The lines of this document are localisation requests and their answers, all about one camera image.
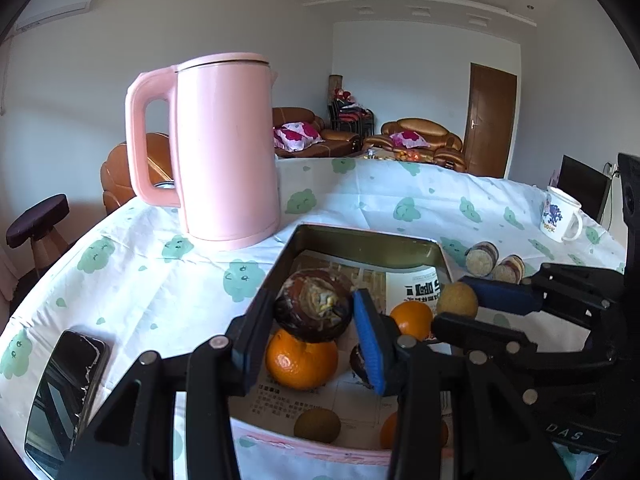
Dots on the white floral mug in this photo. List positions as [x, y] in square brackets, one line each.
[560, 218]

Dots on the brown leather armchair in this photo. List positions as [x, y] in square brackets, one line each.
[422, 135]

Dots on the gold metal tin box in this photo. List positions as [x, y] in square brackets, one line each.
[392, 269]

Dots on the dark round stool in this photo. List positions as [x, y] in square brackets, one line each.
[37, 225]

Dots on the yellow-green round fruit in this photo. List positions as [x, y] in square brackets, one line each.
[458, 298]

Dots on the pink electric kettle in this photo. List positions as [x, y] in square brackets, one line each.
[221, 146]

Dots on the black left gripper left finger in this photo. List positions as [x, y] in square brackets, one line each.
[131, 436]

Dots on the green kiwi fruit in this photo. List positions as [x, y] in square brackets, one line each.
[318, 425]

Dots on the black television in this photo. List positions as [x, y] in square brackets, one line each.
[588, 186]

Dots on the stacked black chairs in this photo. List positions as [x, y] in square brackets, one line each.
[347, 115]

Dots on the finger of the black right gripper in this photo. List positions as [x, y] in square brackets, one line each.
[502, 369]
[578, 294]

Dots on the purple passion fruit in box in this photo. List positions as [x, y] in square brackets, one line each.
[356, 363]

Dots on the brown wooden door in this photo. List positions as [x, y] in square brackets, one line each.
[490, 121]

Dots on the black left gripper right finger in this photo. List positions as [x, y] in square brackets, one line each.
[399, 364]

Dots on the wooden coffee table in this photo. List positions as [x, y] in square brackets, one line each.
[399, 155]

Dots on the orange tangerine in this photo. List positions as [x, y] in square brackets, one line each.
[300, 365]
[413, 318]

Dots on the dark brown passion fruit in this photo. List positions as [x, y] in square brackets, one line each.
[315, 305]

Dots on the black smartphone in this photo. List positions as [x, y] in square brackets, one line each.
[62, 404]

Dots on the white air conditioner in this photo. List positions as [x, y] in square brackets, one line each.
[39, 12]

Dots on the long brown leather sofa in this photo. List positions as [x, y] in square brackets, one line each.
[299, 133]

